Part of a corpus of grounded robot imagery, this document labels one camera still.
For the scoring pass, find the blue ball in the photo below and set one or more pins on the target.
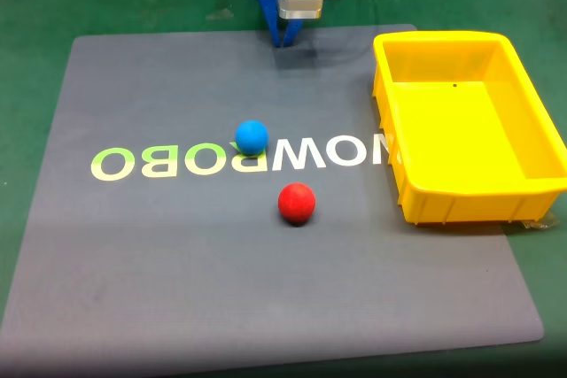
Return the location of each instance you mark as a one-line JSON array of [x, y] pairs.
[[251, 137]]

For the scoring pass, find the clear tape piece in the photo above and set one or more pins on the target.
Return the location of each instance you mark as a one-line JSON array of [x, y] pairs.
[[542, 221]]

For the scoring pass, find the red ball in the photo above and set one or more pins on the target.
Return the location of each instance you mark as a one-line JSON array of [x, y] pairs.
[[297, 202]]

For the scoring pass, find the grey mat with lettering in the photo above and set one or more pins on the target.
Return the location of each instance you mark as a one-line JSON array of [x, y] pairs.
[[221, 254]]

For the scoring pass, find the yellow plastic bin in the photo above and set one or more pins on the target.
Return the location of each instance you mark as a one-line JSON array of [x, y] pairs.
[[460, 130]]

